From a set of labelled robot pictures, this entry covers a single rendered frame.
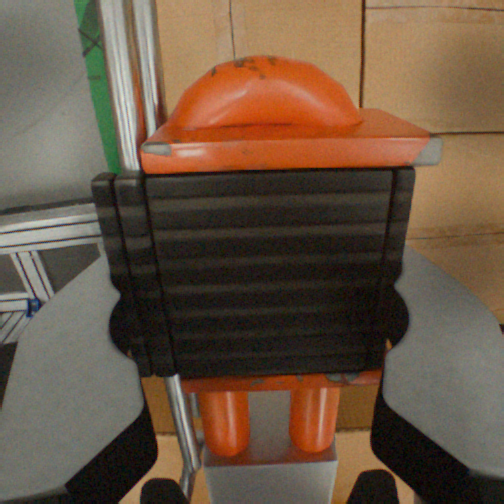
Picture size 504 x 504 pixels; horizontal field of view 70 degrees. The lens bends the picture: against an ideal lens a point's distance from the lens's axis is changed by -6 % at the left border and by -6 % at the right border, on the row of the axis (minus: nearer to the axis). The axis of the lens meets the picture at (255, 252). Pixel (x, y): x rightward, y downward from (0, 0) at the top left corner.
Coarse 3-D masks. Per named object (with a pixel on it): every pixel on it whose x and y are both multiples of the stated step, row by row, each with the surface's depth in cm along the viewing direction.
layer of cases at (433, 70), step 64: (192, 0) 53; (256, 0) 53; (320, 0) 53; (384, 0) 53; (448, 0) 53; (192, 64) 57; (320, 64) 57; (384, 64) 57; (448, 64) 57; (448, 128) 62; (448, 192) 68; (448, 256) 75
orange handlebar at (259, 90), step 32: (224, 64) 10; (256, 64) 10; (288, 64) 10; (192, 96) 10; (224, 96) 10; (256, 96) 10; (288, 96) 10; (320, 96) 10; (192, 128) 10; (224, 416) 15; (320, 416) 16; (224, 448) 16; (320, 448) 17
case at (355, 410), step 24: (144, 384) 43; (168, 408) 40; (360, 408) 40; (168, 432) 38; (336, 432) 38; (360, 432) 38; (168, 456) 39; (360, 456) 40; (144, 480) 41; (336, 480) 42
